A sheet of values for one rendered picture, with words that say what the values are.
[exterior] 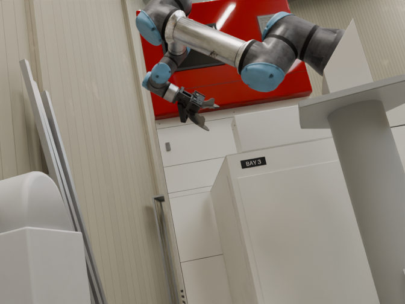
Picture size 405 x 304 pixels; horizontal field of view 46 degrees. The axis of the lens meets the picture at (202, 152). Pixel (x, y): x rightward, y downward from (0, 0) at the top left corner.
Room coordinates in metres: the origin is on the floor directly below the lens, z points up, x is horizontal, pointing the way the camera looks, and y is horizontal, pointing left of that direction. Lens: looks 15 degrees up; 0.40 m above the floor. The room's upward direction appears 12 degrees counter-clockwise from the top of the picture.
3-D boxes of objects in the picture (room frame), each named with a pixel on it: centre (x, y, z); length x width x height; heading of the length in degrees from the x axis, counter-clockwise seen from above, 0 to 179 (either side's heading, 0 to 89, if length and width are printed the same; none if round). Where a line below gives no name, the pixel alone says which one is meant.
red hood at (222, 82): (2.58, -0.16, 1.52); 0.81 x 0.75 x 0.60; 97
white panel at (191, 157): (2.27, -0.20, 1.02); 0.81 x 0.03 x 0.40; 97
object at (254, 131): (1.71, -0.40, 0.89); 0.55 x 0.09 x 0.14; 97
